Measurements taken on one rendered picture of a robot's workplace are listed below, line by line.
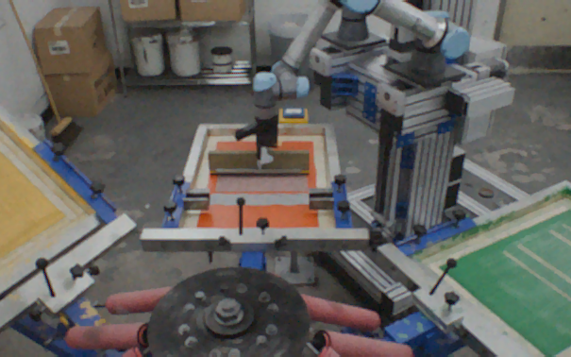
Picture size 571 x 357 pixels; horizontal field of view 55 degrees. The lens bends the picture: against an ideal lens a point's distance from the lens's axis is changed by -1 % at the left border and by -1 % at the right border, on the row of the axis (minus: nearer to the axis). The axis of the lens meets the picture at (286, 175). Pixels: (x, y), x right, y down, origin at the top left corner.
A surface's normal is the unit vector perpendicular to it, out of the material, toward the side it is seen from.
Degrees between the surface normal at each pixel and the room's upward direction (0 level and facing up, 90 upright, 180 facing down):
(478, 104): 90
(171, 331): 0
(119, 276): 0
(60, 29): 89
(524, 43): 90
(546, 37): 90
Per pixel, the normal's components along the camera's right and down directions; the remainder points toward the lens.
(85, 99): -0.03, 0.53
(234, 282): -0.01, -0.85
